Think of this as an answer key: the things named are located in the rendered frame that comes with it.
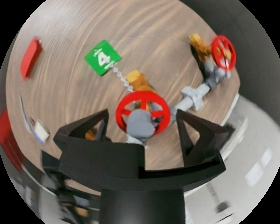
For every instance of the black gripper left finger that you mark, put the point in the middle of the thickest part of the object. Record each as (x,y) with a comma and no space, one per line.
(80,127)

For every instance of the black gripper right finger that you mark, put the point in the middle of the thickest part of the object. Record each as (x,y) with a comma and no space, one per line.
(211,137)

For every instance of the red rectangular block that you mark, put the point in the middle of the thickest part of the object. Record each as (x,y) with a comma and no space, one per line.
(29,61)

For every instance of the green tag on white chain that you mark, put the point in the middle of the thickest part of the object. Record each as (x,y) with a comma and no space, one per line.
(98,61)

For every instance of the grey cylinder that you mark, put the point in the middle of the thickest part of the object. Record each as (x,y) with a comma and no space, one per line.
(140,124)

